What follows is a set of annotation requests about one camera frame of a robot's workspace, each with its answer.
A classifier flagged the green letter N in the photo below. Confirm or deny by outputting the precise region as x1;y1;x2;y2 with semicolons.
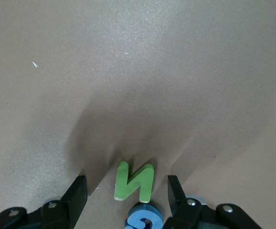
114;161;155;204

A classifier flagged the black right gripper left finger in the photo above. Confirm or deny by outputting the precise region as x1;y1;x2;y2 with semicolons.
0;175;88;229

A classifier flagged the blue letter G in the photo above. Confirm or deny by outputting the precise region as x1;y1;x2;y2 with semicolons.
124;202;164;229

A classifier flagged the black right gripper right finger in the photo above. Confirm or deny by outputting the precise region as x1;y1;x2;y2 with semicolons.
164;175;263;229

